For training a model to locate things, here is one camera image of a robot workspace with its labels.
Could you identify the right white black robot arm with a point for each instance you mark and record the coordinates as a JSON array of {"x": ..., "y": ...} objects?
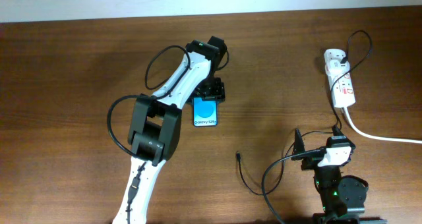
[{"x": 342, "y": 197}]

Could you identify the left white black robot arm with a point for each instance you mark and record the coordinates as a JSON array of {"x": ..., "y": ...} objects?
[{"x": 155, "y": 126}]

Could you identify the white power strip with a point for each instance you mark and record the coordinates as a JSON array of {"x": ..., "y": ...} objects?
[{"x": 342, "y": 93}]

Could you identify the blue screen Samsung smartphone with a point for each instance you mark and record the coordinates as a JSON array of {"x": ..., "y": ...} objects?
[{"x": 204, "y": 112}]

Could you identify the white USB charger plug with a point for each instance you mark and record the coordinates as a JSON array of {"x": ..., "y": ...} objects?
[{"x": 335, "y": 67}]

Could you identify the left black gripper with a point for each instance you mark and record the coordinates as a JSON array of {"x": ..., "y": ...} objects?
[{"x": 217, "y": 93}]

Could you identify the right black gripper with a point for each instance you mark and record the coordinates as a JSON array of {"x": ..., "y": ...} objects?
[{"x": 312, "y": 161}]

